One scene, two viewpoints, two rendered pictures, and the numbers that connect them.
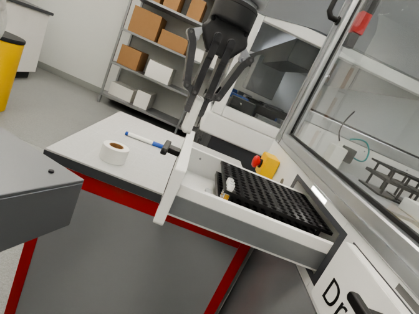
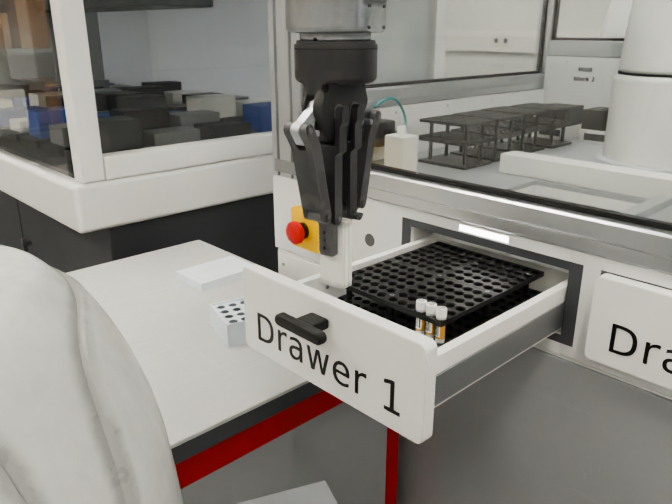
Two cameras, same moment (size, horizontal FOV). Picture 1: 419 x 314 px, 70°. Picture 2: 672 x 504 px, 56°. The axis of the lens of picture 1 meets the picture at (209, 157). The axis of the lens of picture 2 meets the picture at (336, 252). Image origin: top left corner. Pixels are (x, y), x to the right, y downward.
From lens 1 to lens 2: 0.44 m
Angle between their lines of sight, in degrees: 35
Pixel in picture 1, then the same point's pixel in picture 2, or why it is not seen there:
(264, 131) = (197, 159)
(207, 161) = not seen: hidden behind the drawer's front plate
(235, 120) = (138, 172)
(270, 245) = (521, 342)
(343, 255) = (609, 292)
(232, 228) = (485, 363)
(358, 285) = (658, 314)
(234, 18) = (367, 75)
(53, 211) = not seen: outside the picture
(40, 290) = not seen: outside the picture
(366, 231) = (614, 251)
